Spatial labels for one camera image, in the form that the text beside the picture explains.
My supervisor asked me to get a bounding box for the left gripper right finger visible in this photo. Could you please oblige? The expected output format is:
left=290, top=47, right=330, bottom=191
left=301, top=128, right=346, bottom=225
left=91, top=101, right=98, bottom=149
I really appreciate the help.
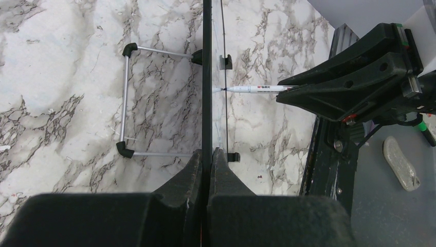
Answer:
left=207, top=148, right=357, bottom=246

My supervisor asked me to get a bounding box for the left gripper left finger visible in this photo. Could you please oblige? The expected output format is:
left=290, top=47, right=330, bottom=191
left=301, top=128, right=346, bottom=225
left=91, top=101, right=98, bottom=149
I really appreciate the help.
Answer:
left=1, top=150, right=202, bottom=246

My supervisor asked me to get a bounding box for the white marker pen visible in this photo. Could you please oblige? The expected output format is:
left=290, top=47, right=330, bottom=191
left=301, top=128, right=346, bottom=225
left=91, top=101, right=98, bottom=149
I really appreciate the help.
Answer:
left=224, top=85, right=294, bottom=94

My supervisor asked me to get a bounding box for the black aluminium mounting rail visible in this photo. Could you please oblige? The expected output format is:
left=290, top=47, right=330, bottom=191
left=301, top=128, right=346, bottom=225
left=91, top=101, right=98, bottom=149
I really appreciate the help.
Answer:
left=300, top=25, right=363, bottom=215

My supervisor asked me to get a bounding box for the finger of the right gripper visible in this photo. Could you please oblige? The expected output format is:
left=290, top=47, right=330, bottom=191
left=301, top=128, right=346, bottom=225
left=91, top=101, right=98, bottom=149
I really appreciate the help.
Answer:
left=278, top=23, right=399, bottom=86
left=276, top=52, right=412, bottom=122

